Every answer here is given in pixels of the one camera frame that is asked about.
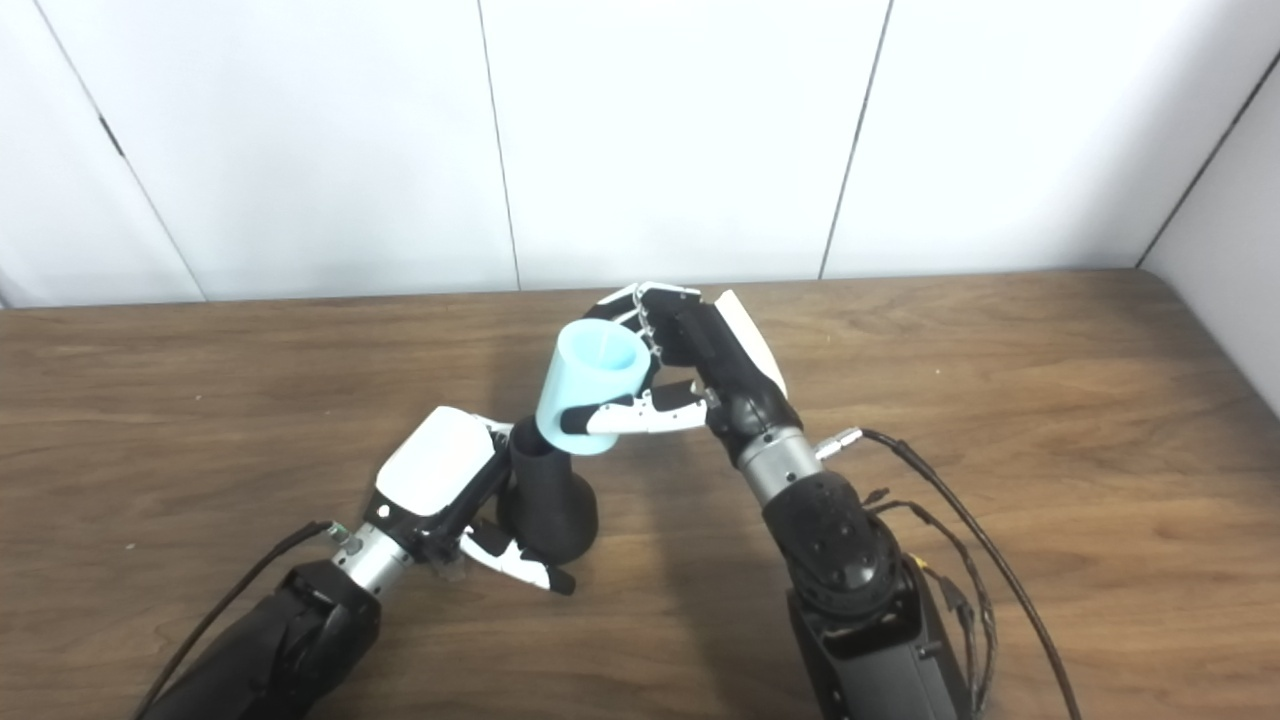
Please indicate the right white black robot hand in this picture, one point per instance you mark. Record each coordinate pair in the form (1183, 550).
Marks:
(720, 350)

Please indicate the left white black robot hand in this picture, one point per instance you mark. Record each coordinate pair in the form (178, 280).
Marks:
(435, 460)

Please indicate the black funnel-shaped nozzle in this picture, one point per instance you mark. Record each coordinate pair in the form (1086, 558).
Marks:
(550, 500)

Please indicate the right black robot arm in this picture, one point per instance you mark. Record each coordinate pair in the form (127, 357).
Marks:
(850, 590)

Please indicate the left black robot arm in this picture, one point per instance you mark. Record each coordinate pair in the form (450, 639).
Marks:
(290, 640)

